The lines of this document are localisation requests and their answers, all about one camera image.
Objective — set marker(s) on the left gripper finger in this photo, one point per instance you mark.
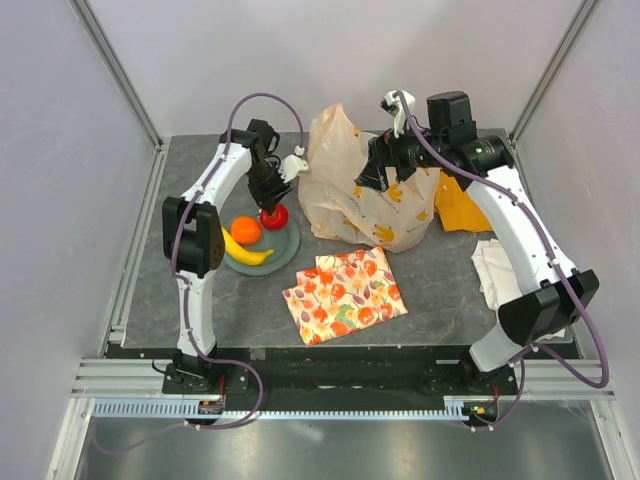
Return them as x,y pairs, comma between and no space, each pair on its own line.
268,205
279,195

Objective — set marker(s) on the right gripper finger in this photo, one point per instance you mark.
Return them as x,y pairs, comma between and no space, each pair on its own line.
373,178
378,152

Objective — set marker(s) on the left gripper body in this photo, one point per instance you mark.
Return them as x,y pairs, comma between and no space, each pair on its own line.
265,181

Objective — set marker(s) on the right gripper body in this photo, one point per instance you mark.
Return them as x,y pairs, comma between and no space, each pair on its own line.
409,153

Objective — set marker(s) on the fake red apple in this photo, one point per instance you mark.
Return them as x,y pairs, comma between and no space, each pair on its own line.
276,220

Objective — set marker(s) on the fake orange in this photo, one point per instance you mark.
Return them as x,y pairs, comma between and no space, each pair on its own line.
246,230

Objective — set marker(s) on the fake banana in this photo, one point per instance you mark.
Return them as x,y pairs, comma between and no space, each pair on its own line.
241,254

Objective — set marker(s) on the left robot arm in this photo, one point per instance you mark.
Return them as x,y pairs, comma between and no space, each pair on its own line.
193,242

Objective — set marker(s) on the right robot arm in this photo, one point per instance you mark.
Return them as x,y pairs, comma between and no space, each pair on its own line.
554,293

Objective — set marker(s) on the orange folded cloth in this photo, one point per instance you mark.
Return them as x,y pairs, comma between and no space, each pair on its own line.
455,208

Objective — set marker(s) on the floral folded cloth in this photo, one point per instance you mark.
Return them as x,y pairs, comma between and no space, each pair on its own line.
344,294

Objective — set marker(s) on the white folded cloth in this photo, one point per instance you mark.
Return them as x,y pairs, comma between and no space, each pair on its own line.
498,282

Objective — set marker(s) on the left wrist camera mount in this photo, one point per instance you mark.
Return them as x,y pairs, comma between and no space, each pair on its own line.
292,165

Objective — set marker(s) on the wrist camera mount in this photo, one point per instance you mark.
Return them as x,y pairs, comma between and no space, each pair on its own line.
391,104
292,165

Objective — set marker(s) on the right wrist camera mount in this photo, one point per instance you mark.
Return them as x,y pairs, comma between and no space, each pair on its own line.
391,104

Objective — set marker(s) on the left aluminium frame post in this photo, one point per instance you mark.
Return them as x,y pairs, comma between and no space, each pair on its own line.
103,45

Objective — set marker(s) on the aluminium frame post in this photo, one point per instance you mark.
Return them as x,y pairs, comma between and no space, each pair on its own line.
103,45
560,55

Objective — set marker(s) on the right aluminium frame post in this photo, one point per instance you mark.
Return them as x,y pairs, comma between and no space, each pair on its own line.
560,55

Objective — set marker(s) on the white slotted cable duct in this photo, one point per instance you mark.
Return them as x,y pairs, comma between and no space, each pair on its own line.
193,409

